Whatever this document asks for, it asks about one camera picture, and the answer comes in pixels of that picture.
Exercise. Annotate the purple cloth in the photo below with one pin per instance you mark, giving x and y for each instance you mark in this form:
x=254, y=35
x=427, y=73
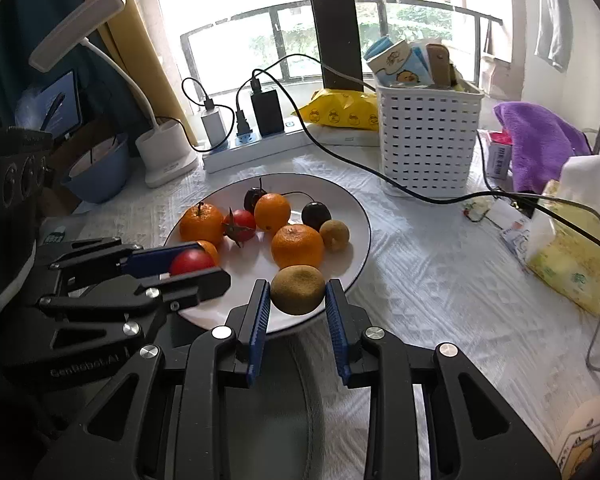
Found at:
x=540, y=145

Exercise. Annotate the large orange with stem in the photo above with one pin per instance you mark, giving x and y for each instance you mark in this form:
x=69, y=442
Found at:
x=200, y=225

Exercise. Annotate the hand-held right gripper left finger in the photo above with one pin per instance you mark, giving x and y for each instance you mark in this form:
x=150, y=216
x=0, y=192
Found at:
x=260, y=321

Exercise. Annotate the printed white carton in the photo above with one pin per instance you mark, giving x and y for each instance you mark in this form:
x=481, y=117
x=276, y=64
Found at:
x=392, y=65

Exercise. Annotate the smooth red tomato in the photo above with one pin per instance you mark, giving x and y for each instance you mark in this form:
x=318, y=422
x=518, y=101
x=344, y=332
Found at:
x=192, y=262

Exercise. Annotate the dark cherry with stem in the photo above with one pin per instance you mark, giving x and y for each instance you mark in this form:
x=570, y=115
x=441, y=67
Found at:
x=316, y=215
x=252, y=200

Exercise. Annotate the oval orange kumquat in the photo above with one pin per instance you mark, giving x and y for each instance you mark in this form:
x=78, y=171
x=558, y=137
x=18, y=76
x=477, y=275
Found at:
x=211, y=252

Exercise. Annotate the hanging grey garment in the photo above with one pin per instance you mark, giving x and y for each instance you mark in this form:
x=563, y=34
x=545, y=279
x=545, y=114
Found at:
x=552, y=20

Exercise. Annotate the small white packet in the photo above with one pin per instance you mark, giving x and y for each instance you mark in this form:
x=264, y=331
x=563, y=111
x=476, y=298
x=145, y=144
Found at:
x=517, y=242

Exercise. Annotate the black charger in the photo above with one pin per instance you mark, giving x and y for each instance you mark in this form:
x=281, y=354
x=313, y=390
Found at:
x=267, y=112

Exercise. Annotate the tablet screen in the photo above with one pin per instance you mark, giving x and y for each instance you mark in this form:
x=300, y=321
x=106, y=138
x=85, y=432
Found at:
x=60, y=105

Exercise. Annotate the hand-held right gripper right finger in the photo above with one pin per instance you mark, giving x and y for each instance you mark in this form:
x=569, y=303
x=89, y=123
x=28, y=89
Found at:
x=337, y=331

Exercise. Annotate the dark window frame post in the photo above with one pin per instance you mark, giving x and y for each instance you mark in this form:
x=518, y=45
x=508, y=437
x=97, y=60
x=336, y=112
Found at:
x=332, y=20

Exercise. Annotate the blue rolled packet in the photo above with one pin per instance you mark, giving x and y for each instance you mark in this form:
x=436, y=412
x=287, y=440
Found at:
x=380, y=50

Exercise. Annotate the dark teal curtain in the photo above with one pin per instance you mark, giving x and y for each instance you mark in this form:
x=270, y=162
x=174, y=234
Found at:
x=30, y=20

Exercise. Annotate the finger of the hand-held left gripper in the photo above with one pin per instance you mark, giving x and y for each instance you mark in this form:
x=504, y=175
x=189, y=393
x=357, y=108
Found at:
x=195, y=285
x=150, y=259

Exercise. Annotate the small round orange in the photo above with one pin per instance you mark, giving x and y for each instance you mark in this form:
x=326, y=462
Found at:
x=272, y=212

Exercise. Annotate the black balcony railing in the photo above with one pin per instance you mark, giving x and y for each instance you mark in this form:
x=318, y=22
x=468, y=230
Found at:
x=280, y=10

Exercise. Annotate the yellow snack packet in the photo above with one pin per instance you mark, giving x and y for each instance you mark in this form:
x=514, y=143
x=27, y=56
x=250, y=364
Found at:
x=340, y=112

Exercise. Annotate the yellow-green tissue pack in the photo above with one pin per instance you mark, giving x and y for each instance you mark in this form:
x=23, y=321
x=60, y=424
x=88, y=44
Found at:
x=565, y=260

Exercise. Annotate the yellow curtain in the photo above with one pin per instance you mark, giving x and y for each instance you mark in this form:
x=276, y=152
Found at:
x=135, y=35

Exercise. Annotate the brown green kiwi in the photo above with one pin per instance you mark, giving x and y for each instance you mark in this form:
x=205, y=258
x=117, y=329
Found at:
x=297, y=290

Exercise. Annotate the white perforated plastic basket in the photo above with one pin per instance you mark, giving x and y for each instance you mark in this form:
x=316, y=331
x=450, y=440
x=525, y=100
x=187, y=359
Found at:
x=425, y=145

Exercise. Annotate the white round plate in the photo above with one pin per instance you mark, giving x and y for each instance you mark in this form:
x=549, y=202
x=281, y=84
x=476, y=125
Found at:
x=250, y=270

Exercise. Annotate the white power strip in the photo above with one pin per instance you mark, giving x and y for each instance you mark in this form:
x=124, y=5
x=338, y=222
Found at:
x=280, y=147

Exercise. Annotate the white red small box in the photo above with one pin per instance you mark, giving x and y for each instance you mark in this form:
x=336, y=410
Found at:
x=497, y=155

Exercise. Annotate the white desk lamp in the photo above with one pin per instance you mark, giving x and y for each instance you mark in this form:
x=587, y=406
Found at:
x=165, y=155

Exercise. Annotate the blue striped packet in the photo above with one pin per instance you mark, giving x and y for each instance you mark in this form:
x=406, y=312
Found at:
x=422, y=67

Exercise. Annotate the small tan round fruit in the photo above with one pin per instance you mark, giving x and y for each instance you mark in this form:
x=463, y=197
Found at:
x=335, y=236

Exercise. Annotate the brown wooden tool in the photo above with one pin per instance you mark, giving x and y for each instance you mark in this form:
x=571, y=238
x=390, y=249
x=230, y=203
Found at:
x=440, y=65

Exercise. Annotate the silver charger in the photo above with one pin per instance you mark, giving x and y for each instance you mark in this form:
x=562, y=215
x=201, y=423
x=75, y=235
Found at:
x=215, y=127

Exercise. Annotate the blue plastic bowl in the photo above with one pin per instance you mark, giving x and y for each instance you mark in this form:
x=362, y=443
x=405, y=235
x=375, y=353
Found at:
x=97, y=185

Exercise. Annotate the white embossed tablecloth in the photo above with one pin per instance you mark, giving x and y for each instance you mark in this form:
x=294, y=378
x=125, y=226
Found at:
x=430, y=285

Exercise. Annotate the white box on balcony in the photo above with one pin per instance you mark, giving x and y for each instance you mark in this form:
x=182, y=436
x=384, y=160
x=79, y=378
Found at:
x=495, y=77

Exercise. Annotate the red tomato with stem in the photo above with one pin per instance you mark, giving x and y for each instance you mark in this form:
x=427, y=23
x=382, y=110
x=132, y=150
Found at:
x=242, y=225

